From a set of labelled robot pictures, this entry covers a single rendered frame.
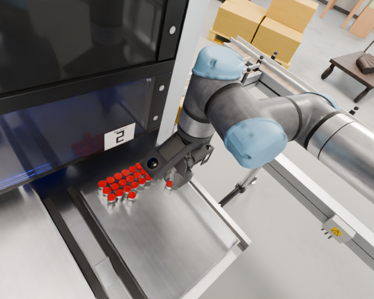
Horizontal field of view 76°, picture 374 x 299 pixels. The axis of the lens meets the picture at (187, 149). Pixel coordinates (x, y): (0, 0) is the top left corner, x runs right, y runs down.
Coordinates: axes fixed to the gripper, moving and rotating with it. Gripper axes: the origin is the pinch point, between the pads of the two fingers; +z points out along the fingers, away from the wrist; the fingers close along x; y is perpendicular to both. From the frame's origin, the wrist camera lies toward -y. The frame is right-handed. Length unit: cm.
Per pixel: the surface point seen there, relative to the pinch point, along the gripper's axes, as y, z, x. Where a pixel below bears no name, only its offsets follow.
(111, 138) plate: -6.9, -5.2, 15.9
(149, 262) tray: -12.2, 9.3, -11.2
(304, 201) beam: 87, 51, -31
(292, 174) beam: 87, 43, -17
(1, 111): -25.7, -21.3, 15.9
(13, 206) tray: -30.8, 9.2, 18.5
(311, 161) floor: 189, 97, -17
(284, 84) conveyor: 88, 4, 16
